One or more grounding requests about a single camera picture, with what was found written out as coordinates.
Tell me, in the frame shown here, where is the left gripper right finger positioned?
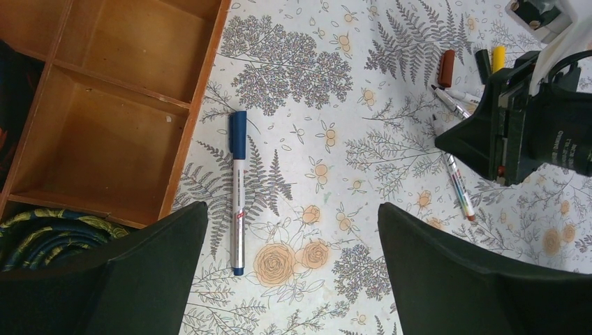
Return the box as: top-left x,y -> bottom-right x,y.
378,203 -> 591,334

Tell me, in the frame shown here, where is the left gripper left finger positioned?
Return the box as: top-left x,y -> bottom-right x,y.
1,202 -> 208,334

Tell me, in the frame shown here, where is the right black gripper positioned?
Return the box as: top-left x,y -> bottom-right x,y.
435,51 -> 591,186

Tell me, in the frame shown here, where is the white marker blue end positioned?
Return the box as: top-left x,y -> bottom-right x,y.
230,159 -> 246,276

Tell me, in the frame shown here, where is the blue pen cap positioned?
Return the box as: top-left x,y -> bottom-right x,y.
228,111 -> 247,160

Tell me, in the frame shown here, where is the red-brown pen cap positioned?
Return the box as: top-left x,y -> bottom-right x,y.
437,50 -> 456,88

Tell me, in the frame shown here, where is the white marker red tip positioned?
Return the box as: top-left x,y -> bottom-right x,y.
444,88 -> 481,105

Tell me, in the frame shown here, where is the rolled tie blue yellow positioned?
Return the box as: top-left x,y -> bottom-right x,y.
1,208 -> 131,272

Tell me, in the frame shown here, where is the floral table mat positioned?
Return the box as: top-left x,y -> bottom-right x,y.
174,1 -> 591,334

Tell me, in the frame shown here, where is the orange wooden divided tray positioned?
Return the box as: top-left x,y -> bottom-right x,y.
1,1 -> 230,228

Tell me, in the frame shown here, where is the rolled tie black orange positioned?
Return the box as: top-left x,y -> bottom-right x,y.
1,40 -> 45,186

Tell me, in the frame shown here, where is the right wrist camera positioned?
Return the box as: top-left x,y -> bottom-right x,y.
505,0 -> 591,96

